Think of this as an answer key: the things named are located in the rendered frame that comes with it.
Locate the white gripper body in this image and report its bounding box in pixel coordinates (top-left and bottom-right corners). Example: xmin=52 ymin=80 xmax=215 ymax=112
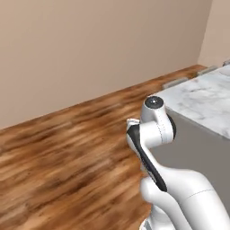
xmin=126 ymin=118 xmax=141 ymax=127

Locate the grey kitchen island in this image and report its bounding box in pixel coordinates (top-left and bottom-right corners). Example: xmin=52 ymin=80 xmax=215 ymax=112
xmin=148 ymin=64 xmax=230 ymax=217

